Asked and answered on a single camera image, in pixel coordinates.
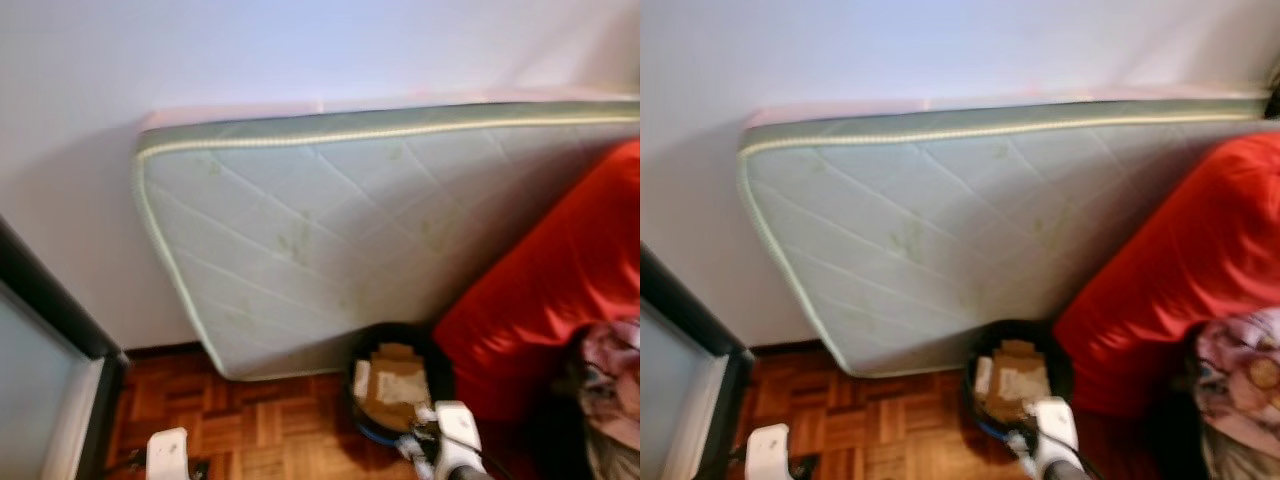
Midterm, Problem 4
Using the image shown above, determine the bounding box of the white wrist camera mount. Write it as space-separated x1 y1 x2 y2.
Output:
147 428 191 480
435 400 488 476
745 424 793 480
1033 397 1081 476

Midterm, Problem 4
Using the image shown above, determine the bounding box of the red beanbag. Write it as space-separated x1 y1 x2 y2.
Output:
432 140 641 426
1052 130 1280 419

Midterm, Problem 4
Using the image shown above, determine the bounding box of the black framed glass door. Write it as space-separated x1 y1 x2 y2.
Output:
640 245 753 480
0 215 129 480

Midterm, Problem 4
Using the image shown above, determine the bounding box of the dark wooden skirting board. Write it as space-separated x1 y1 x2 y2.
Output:
125 343 209 359
750 340 831 356

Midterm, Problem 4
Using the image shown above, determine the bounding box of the black round waste bin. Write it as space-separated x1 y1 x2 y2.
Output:
963 320 1076 446
345 322 456 448

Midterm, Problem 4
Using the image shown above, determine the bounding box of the white quilted mattress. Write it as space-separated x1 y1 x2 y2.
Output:
133 98 641 383
738 95 1271 379

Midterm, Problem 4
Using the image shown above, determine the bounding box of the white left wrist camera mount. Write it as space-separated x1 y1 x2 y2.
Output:
745 424 793 480
147 428 191 480

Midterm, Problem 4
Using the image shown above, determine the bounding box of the pink bear print blanket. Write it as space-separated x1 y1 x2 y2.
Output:
570 318 641 451
1190 308 1280 446

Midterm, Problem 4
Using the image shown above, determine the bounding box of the brown cardboard scrap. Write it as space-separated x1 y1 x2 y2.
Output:
360 343 433 433
980 340 1051 426

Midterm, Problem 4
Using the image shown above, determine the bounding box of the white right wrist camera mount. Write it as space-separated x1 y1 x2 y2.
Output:
435 400 488 476
1033 397 1081 476

